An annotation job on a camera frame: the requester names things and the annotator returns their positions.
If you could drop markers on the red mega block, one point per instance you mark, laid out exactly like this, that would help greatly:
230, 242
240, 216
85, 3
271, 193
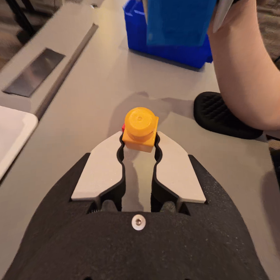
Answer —
123, 128

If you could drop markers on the blue mega block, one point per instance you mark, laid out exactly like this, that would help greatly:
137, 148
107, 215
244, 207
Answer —
179, 21

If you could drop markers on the black oval pad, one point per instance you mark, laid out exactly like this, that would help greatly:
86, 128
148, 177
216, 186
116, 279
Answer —
218, 116

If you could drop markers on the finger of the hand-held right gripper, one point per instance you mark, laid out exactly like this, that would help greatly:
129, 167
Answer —
145, 8
221, 13

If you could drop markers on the blue plastic bin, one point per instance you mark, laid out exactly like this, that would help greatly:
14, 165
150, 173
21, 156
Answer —
166, 54

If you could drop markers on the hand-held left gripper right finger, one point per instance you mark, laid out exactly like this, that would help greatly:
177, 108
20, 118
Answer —
181, 175

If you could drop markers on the person's black shirt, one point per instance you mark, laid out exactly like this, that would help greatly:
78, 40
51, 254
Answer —
276, 159

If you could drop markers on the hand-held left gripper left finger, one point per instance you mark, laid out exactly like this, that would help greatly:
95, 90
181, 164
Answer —
96, 175

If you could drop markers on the person's right forearm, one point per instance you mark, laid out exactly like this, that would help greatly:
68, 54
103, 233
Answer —
245, 83

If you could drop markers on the black rectangular pad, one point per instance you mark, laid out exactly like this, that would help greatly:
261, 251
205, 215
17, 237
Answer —
35, 72

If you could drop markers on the person's right hand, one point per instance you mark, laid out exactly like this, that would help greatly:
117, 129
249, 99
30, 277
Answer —
238, 17

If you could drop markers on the orange mega block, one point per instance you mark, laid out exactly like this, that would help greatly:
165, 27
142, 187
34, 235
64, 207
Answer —
140, 131

